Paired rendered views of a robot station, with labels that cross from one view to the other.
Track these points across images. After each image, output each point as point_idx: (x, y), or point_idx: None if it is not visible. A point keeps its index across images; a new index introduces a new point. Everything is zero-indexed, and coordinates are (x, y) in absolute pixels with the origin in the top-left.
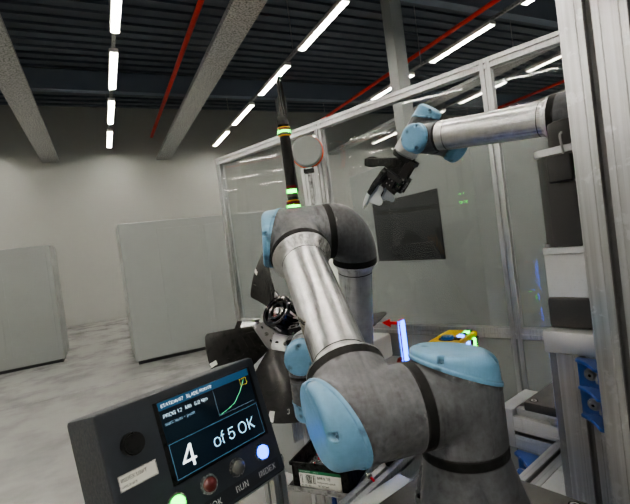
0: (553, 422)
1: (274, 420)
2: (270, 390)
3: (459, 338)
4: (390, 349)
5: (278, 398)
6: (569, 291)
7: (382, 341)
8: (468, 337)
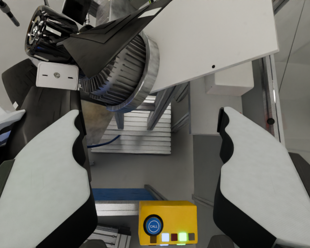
0: None
1: (16, 109)
2: (19, 90)
3: (151, 243)
4: (240, 94)
5: (22, 101)
6: None
7: (233, 88)
8: (170, 244)
